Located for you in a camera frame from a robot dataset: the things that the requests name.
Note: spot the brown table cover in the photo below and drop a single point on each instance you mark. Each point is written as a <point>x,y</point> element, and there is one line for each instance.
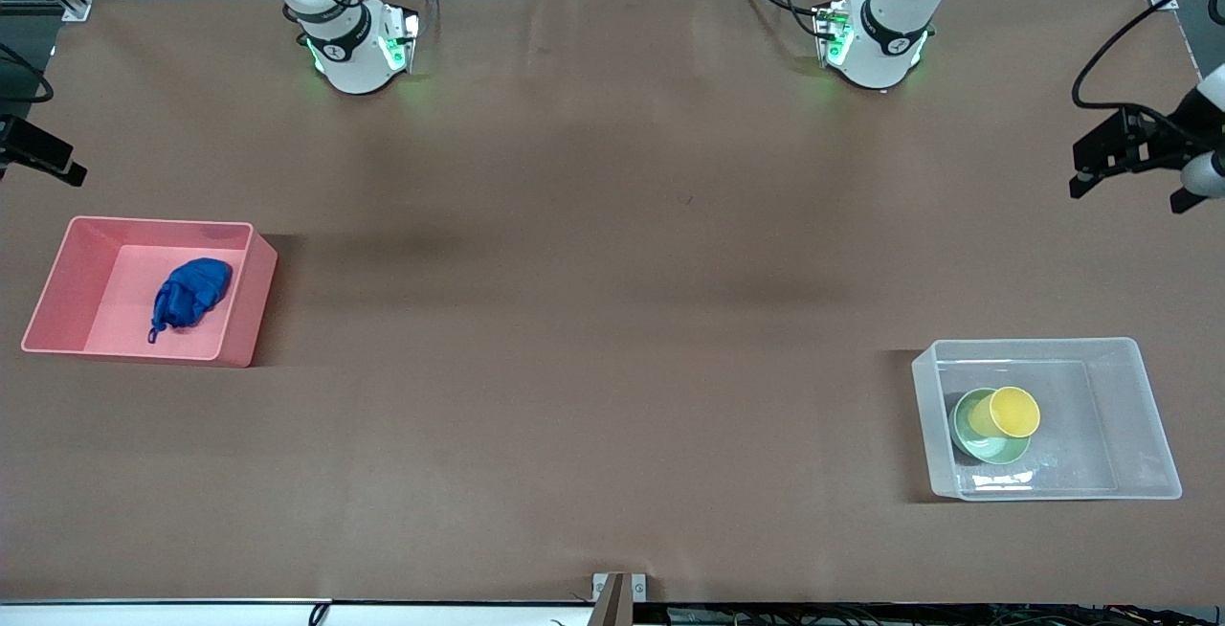
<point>574,368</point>

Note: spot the pink plastic bin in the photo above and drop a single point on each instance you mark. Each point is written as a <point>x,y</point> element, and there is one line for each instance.
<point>239,320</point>

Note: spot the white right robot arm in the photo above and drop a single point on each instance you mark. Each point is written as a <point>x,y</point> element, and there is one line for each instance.
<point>354,52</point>

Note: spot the light green bowl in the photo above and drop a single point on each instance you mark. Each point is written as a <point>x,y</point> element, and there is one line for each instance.
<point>995,452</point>

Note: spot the blue cloth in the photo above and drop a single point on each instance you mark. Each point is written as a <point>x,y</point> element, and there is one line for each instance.
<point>191,291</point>

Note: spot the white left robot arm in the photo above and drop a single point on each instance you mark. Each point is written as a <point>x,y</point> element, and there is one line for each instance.
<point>895,23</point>

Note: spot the clear plastic storage box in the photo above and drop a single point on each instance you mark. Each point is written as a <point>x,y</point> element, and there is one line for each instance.
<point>1091,473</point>

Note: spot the metal table edge bracket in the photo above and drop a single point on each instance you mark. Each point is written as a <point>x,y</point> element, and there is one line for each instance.
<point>636,588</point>

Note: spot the yellow plastic cup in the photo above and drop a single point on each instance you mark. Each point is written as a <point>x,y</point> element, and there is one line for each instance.
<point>1014,411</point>

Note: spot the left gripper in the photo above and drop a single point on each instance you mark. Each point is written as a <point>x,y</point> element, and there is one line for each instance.
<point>1156,145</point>

